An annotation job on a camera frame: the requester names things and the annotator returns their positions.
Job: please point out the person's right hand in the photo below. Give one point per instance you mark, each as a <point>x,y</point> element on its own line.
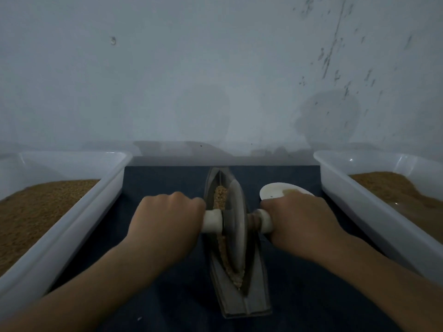
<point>304,224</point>

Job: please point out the person's left hand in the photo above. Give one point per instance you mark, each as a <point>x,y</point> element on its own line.
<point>163,228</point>

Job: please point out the white plastic tray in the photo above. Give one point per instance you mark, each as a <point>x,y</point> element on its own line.
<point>363,214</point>
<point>69,221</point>

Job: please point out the small ground grain portion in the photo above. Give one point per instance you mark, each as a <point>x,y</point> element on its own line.
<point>219,197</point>

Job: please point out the boat-shaped metal grinding trough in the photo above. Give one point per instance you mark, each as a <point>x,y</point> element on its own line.
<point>256,300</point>

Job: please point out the person's right forearm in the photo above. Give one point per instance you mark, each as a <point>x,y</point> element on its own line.
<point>384,290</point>

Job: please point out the person's left forearm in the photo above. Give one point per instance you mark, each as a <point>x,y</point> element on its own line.
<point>73,304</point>

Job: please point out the white round plate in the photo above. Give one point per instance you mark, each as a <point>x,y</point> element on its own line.
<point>273,191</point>

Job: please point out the dark blue tablecloth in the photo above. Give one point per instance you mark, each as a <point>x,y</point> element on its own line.
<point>173,307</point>

